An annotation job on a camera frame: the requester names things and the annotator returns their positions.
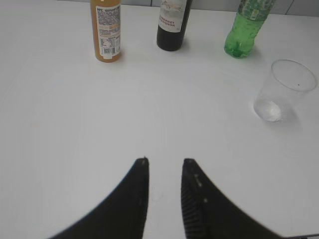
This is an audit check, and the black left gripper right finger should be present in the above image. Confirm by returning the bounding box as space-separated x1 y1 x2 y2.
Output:
181 158 279 239

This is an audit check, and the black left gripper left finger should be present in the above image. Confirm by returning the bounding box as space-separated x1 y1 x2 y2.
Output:
53 157 149 239

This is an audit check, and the transparent plastic cup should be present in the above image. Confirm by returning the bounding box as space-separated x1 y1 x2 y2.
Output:
253 59 318 122

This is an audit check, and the green sprite bottle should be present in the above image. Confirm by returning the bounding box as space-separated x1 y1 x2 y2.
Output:
224 0 275 58

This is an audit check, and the dark red wine bottle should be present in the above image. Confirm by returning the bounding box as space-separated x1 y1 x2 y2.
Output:
157 0 193 51

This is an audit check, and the orange juice bottle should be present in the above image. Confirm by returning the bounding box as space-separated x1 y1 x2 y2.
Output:
90 0 121 63

